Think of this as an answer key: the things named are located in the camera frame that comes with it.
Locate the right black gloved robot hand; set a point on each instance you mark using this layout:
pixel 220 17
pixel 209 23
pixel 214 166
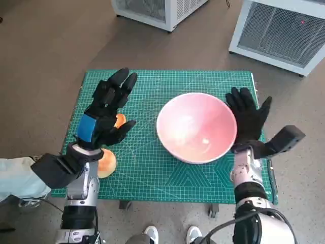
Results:
pixel 247 119

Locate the left bare black robot hand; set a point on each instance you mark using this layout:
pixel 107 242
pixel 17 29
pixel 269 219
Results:
pixel 106 122

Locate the twisted orange toy bread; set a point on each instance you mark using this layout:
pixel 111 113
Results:
pixel 121 119

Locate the round toy bread bun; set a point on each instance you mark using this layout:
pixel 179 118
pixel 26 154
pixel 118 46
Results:
pixel 108 165

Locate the pink bowl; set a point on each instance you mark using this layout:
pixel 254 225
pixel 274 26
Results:
pixel 195 122

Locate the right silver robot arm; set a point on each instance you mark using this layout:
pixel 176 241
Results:
pixel 246 172

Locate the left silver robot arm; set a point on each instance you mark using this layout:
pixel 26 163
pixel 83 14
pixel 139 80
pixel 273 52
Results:
pixel 81 188

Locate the green cutting mat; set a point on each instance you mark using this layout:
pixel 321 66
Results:
pixel 144 165

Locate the black table caster wheel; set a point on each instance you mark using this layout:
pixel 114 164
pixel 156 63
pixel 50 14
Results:
pixel 125 205
pixel 213 211

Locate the large white mesh cabinet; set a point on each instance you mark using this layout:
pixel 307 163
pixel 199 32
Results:
pixel 279 30

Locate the person's shoe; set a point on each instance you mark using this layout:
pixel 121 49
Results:
pixel 28 203

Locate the white shoe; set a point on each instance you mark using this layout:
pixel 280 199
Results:
pixel 151 232
pixel 193 232

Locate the small white mesh cabinet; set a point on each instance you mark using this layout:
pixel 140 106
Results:
pixel 152 10

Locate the right black wrist camera box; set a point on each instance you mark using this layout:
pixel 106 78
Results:
pixel 287 138

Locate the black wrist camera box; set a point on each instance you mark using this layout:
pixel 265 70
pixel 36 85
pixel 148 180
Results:
pixel 287 138
pixel 53 170

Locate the left black wrist camera box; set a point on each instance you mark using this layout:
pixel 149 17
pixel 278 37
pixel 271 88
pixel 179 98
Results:
pixel 53 170

